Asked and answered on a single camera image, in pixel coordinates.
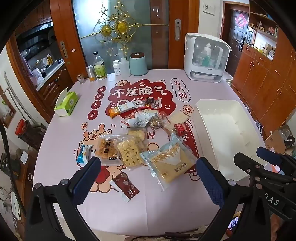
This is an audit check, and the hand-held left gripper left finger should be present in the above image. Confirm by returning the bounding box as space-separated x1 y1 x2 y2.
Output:
25 156 102 241

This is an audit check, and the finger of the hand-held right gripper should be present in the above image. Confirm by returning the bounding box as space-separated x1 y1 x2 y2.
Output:
233 152 296 186
256 146 296 175

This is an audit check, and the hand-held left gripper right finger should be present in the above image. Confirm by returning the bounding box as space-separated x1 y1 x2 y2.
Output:
196 157 271 241

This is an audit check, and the small blue and white packet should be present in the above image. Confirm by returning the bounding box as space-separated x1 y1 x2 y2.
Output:
76 144 94 164

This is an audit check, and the orange biscuit packet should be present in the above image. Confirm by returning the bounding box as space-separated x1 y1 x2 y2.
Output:
95 135 121 165

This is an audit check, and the dark red stick packet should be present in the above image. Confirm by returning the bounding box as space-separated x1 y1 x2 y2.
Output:
109 173 141 203

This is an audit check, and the white plastic bin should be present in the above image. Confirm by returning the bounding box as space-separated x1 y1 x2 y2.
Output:
195 99 268 181

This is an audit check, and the large yellow snack bag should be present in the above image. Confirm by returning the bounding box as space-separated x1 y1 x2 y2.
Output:
139 133 199 191

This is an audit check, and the clear puffed corn snack bag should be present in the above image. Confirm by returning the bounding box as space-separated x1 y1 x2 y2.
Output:
115 136 148 171

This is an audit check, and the small red candy packet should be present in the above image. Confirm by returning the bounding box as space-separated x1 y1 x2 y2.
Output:
173 123 188 137

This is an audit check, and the clear yellow rice cake packet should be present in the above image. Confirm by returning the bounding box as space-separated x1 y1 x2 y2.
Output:
128 129 149 145

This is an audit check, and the orange and white snack bar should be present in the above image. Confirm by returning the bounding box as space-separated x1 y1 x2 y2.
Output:
109 102 142 119

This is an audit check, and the cardboard box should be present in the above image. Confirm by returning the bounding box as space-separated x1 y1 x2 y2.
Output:
264 125 296 155

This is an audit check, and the smartphone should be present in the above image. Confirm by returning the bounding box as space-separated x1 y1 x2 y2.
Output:
228 217 240 232

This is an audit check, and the pink printed tablecloth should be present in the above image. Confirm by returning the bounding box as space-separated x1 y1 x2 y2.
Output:
31 68 270 237

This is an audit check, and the pale cracker packet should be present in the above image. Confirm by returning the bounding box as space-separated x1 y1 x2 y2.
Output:
169 110 191 125

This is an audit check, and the wooden cabinet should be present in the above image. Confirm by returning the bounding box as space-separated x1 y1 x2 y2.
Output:
231 44 296 139

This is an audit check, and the jar with red lid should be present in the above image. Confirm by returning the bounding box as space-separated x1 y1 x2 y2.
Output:
15 119 36 149

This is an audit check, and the clear nut snack packet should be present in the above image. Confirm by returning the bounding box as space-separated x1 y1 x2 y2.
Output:
148 116 168 129

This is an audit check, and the white and red snack bag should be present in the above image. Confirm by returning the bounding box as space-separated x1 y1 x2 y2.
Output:
120 110 160 128

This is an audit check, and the green tissue box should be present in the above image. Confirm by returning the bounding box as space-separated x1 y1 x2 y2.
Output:
53 87 79 117

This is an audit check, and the dark brown snack packet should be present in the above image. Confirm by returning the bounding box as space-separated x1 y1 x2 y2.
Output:
144 97 162 110

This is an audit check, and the silver metal can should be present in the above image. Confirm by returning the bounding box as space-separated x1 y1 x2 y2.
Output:
86 65 97 82

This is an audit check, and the glass bottle with green label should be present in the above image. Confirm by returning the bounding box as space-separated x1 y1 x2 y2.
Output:
93 51 107 80

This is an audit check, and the white pill bottle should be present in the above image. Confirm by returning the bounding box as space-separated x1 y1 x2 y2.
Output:
112 60 122 76

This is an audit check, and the baby bottle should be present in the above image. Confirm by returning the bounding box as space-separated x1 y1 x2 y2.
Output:
202 44 213 66

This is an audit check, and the white bottle sterilizer appliance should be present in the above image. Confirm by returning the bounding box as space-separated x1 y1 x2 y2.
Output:
183 33 232 84

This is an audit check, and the dark entrance door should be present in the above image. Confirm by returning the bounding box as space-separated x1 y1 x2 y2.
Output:
228 9 249 70

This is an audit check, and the translucent white plastic bottle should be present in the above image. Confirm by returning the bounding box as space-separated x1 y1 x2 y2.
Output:
119 58 130 76

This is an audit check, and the teal canister with brown lid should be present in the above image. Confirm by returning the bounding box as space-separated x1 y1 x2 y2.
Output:
129 52 148 77

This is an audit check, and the wooden display shelf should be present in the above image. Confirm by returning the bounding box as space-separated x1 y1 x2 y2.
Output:
248 0 281 59

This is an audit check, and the black range hood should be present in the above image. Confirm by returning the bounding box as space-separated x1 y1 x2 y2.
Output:
16 21 55 47

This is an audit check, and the glass door with gold ornament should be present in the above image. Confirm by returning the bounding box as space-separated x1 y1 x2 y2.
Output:
72 0 170 70

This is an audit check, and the black cable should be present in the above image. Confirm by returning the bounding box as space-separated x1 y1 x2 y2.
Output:
0 126 18 200

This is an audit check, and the silver door handle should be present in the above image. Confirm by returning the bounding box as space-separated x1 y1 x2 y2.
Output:
174 19 181 41
60 40 69 58

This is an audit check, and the white wall switch plate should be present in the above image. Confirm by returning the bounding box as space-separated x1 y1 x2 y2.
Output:
203 2 216 13

